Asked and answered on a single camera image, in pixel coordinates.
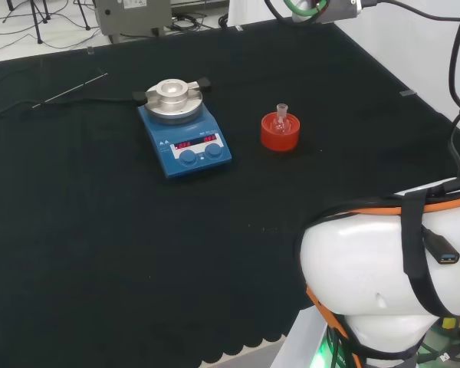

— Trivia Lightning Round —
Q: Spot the black cable bundle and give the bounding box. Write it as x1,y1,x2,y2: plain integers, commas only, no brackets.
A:
166,13,210,33

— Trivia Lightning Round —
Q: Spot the clear round-bottom flask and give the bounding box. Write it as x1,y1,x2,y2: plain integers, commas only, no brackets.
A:
274,103,291,133

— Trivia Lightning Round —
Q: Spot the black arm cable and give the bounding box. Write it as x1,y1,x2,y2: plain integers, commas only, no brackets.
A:
362,0,460,182

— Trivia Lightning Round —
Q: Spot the black heater power cable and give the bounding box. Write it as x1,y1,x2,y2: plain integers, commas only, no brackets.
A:
0,78,140,120

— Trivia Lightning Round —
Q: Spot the grey metal cabinet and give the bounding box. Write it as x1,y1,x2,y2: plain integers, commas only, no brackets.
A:
93,0,174,38

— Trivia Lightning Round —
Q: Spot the thin metal rod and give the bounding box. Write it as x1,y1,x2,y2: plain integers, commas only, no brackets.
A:
31,72,109,110

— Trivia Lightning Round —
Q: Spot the green cable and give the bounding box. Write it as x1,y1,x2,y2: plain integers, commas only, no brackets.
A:
285,0,318,18

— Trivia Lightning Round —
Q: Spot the black usb connector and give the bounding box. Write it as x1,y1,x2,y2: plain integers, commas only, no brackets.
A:
421,225,460,266

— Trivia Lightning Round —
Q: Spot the black tripod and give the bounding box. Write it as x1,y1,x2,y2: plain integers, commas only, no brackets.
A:
5,0,51,45

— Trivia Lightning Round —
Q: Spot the red flask support ring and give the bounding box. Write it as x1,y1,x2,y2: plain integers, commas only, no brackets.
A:
260,111,303,154

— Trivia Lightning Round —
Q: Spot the blue-base heater with steel top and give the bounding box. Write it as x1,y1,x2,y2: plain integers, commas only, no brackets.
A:
132,77,234,179

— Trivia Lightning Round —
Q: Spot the black table cloth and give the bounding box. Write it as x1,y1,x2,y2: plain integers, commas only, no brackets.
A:
0,18,460,366

